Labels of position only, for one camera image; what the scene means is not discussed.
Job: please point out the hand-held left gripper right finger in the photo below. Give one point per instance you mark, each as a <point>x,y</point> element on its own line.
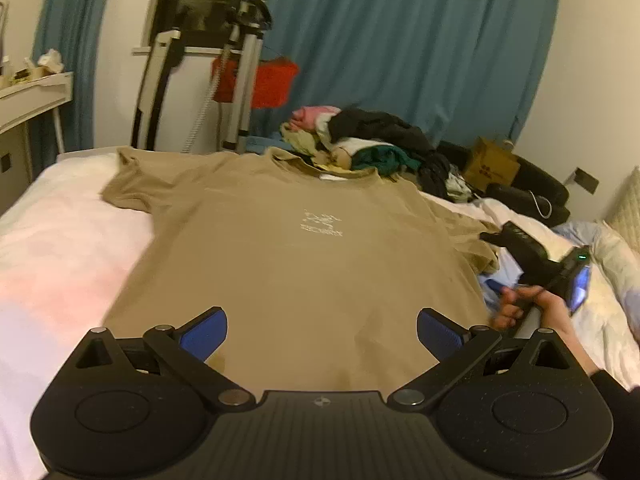
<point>437,332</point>

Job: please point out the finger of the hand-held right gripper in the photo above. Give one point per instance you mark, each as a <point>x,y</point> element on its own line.
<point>496,286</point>
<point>515,242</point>

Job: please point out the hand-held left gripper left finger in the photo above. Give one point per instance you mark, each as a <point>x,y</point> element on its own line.
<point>206,332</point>

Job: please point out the tan t-shirt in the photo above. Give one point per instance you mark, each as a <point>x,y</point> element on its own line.
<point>300,270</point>

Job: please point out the person's right forearm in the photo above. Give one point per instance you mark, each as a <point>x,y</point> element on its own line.
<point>585,355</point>

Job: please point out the pile of mixed clothes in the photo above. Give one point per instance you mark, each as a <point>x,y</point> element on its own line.
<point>380,140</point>

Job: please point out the person's right hand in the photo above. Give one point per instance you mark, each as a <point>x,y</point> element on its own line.
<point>550,310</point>

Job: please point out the black armchair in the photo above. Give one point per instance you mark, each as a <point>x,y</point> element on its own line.
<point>535,187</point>

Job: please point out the brown paper bag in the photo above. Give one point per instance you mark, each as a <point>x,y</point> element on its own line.
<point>492,165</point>

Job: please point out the quilted cream headboard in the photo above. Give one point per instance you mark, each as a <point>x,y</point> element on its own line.
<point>625,210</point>

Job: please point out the pastel tie-dye duvet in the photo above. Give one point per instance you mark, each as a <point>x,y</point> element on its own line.
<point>65,240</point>

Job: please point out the wide blue curtain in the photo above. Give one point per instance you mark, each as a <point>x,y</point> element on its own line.
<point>410,50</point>

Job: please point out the red cloth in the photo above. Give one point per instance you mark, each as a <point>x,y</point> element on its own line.
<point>270,82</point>

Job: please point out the silver garment steamer stand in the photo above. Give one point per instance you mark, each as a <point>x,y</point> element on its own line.
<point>242,60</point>

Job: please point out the white vanity desk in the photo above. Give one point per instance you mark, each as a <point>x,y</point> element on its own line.
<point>30,95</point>

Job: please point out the white tissue box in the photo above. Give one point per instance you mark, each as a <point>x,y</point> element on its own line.
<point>50,62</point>

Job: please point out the narrow blue curtain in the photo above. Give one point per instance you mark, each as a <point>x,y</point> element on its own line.
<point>70,50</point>

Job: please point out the dark window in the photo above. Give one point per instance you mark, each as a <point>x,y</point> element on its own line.
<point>215,0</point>

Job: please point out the dark wall socket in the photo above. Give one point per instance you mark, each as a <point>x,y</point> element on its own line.
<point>586,180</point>

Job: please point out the white black upright frame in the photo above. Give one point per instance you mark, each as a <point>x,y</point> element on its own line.
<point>160,85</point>

